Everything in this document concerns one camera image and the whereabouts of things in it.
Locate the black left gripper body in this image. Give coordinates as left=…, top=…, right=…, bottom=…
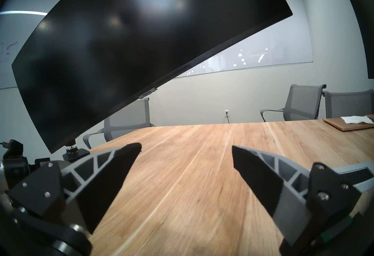
left=3, top=157, right=30, bottom=190

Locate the grey table power outlet box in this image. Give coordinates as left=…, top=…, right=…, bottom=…
left=333, top=162, right=374, bottom=193

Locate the grey mesh office chair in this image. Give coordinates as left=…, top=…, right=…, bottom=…
left=260, top=84, right=327, bottom=122
left=83, top=98, right=155, bottom=149
left=322, top=89, right=374, bottom=119

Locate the blank glass whiteboard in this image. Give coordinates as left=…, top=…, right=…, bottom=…
left=175, top=0, right=314, bottom=79

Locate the brown closed laptop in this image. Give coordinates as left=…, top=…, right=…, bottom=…
left=323, top=114, right=374, bottom=132

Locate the glass whiteboard with scribbles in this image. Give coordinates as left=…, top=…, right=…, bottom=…
left=0, top=11, right=49, bottom=89

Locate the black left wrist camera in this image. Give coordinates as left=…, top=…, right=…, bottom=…
left=1, top=139, right=24, bottom=159

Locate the curved black computer monitor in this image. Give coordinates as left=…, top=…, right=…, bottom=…
left=12, top=0, right=293, bottom=154

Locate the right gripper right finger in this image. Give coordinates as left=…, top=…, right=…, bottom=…
left=232, top=145, right=363, bottom=247

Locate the large black wall television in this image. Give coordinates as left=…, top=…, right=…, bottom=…
left=335, top=0, right=374, bottom=79

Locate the white paper napkin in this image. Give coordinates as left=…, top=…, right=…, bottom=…
left=340, top=115, right=374, bottom=125

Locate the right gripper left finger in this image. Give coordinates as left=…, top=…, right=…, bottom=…
left=8, top=143, right=143, bottom=235

